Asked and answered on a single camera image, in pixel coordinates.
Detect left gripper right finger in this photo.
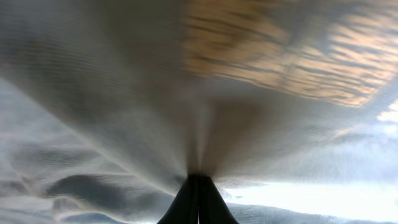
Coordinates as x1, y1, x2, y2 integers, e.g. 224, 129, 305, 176
198, 177, 238, 224

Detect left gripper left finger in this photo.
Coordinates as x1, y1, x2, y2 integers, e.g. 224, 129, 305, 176
158, 175, 198, 224

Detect light blue printed t-shirt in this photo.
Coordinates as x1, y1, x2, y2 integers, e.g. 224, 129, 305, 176
1, 0, 397, 223

